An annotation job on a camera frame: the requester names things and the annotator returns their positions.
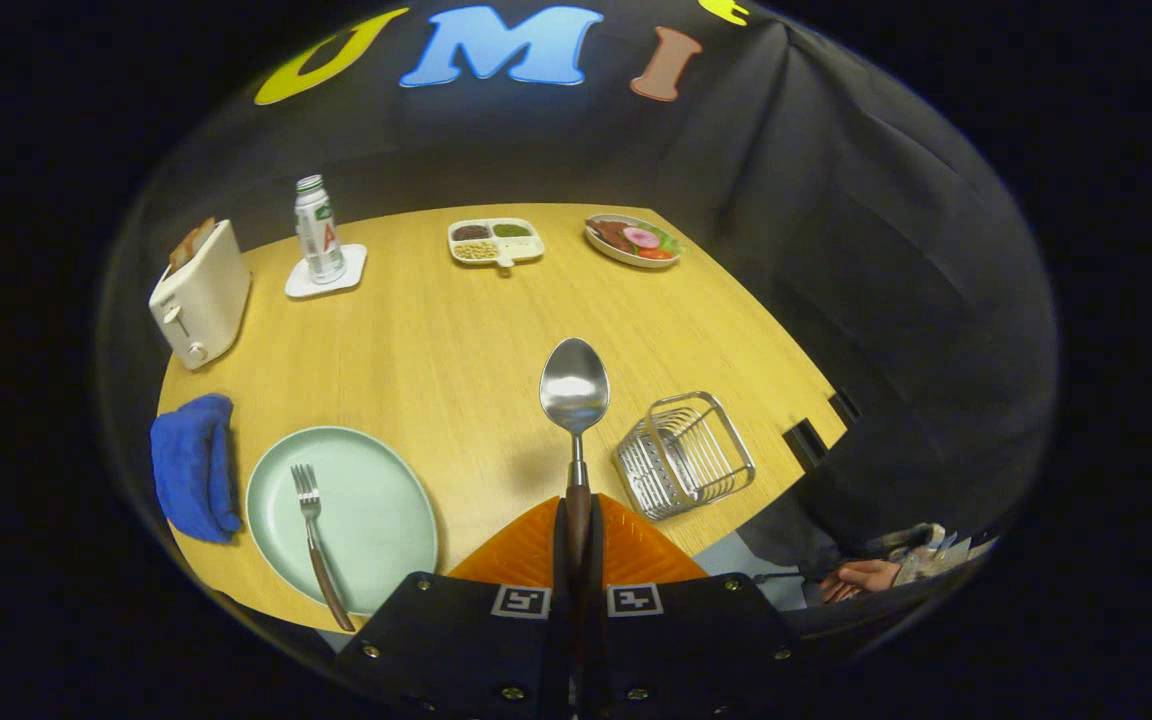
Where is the wooden handled fork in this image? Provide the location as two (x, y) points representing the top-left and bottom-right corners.
(291, 463), (357, 633)

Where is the white toaster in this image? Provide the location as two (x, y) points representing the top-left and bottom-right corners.
(148, 219), (253, 371)

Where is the pale green plate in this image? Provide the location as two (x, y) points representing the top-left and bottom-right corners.
(246, 426), (439, 616)

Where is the plaid cloth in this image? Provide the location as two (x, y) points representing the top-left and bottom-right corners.
(866, 522), (967, 561)

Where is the wooden handled spoon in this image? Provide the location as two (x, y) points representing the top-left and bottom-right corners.
(539, 337), (612, 581)

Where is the blue cloth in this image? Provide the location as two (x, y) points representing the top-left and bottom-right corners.
(150, 393), (243, 545)

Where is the white plate of food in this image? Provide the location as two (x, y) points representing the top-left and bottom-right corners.
(584, 214), (683, 269)

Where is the white divided bean dish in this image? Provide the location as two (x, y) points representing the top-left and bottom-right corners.
(448, 218), (546, 271)

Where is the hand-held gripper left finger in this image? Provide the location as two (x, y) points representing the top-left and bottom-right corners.
(334, 495), (577, 720)

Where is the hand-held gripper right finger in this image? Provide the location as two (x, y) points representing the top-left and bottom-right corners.
(576, 493), (807, 720)

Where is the black backdrop cloth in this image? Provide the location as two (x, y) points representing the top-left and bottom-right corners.
(96, 0), (1057, 641)

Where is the white drink bottle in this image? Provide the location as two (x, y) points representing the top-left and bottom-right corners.
(294, 175), (346, 285)

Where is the white square coaster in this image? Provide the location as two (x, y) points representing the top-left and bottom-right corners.
(284, 243), (369, 300)

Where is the metal wire basket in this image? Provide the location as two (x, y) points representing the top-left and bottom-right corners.
(613, 391), (757, 522)

